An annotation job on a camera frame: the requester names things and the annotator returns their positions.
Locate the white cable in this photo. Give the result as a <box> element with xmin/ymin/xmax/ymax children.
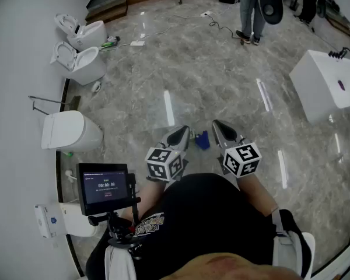
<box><xmin>139</xmin><ymin>3</ymin><xmax>234</xmax><ymax>40</ymax></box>

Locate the metal grab bar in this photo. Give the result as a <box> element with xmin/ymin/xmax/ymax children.
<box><xmin>28</xmin><ymin>95</ymin><xmax>69</xmax><ymax>116</ymax></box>

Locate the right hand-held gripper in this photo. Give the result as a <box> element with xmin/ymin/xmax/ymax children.
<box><xmin>211</xmin><ymin>119</ymin><xmax>264</xmax><ymax>186</ymax></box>

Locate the black monitor screen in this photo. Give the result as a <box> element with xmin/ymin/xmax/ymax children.
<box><xmin>76</xmin><ymin>162</ymin><xmax>131</xmax><ymax>217</ymax></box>

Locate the black round toilet seat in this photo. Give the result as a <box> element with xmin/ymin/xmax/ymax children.
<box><xmin>257</xmin><ymin>0</ymin><xmax>285</xmax><ymax>26</ymax></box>

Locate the white toilet with closed lid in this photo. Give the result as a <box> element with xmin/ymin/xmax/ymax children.
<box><xmin>40</xmin><ymin>110</ymin><xmax>104</xmax><ymax>153</ymax></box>

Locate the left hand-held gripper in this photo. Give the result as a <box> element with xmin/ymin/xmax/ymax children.
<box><xmin>145</xmin><ymin>124</ymin><xmax>191</xmax><ymax>184</ymax></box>

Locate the wooden step platform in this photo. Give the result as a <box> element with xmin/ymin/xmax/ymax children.
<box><xmin>85</xmin><ymin>0</ymin><xmax>128</xmax><ymax>23</ymax></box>

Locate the white toilet with open lid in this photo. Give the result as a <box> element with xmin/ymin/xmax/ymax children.
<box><xmin>54</xmin><ymin>12</ymin><xmax>109</xmax><ymax>53</ymax></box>
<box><xmin>50</xmin><ymin>40</ymin><xmax>107</xmax><ymax>86</ymax></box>

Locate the person's right forearm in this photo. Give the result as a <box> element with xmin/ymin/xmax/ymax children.
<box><xmin>238</xmin><ymin>173</ymin><xmax>279</xmax><ymax>216</ymax></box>

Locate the green toilet brush with holder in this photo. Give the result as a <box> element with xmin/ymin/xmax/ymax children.
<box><xmin>100</xmin><ymin>35</ymin><xmax>119</xmax><ymax>50</ymax></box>

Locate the person's torso in black shirt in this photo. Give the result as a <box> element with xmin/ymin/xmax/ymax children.
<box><xmin>86</xmin><ymin>172</ymin><xmax>312</xmax><ymax>280</ymax></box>

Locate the black cable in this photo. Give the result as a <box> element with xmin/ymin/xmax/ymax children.
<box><xmin>207</xmin><ymin>13</ymin><xmax>244</xmax><ymax>42</ymax></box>

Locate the blue cloth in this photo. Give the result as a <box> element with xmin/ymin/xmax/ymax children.
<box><xmin>194</xmin><ymin>129</ymin><xmax>211</xmax><ymax>151</ymax></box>

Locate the person's left forearm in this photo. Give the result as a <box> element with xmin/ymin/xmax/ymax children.
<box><xmin>139</xmin><ymin>180</ymin><xmax>170</xmax><ymax>226</ymax></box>

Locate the white cabinet block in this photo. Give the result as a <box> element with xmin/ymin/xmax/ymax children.
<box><xmin>289</xmin><ymin>49</ymin><xmax>350</xmax><ymax>125</ymax></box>

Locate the white toilet with control box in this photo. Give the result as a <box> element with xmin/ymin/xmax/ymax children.
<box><xmin>33</xmin><ymin>201</ymin><xmax>99</xmax><ymax>239</ymax></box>

